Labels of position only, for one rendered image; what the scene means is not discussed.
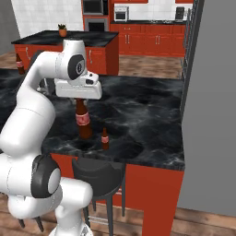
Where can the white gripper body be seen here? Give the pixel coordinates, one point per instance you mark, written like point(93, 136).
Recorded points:
point(78, 90)

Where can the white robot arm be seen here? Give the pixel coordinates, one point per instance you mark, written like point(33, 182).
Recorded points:
point(29, 123)

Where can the large brown bottle red label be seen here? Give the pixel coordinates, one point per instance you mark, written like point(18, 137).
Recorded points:
point(82, 120)
point(19, 64)

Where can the small brown bottle red label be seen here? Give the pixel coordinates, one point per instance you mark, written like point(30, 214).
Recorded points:
point(105, 140)

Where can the red dining counter base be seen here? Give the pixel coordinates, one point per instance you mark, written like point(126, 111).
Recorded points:
point(153, 193)

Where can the red kitchen island cabinets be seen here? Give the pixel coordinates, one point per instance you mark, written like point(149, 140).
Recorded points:
point(101, 56)

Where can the potted green plant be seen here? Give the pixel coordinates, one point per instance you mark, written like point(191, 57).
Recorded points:
point(62, 30)

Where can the red base cabinet run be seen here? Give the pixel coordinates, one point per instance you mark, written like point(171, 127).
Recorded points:
point(148, 39)

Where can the dark grey bar stool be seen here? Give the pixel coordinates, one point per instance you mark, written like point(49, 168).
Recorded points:
point(101, 181)
point(30, 222)

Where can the dark coffee machine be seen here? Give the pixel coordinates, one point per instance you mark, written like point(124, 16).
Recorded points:
point(180, 13)

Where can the black wall oven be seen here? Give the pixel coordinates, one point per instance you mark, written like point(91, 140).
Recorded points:
point(95, 14)

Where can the red wall cabinets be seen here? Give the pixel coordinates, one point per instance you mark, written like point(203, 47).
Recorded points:
point(153, 1)

